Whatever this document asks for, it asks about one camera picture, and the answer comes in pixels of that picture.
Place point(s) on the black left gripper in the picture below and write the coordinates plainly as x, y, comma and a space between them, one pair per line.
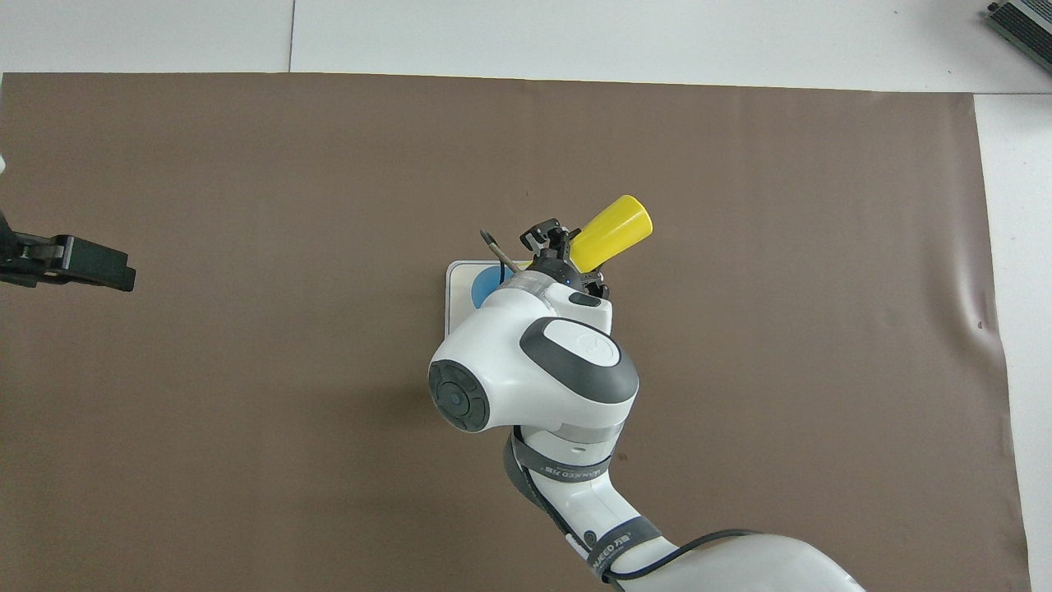
29, 259

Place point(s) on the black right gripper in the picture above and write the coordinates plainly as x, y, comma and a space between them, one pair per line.
552, 263

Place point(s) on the yellow squeeze bottle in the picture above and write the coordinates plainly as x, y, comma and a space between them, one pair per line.
616, 230

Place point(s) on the light blue plastic cup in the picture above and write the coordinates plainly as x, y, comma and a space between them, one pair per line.
485, 286

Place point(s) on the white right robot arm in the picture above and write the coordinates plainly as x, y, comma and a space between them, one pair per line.
542, 370

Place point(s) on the silver digital kitchen scale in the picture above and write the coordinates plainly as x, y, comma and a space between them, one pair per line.
457, 296

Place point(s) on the brown paper table mat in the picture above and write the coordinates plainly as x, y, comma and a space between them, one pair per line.
246, 452

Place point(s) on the grey metal device box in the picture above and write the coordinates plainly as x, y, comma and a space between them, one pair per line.
1027, 29

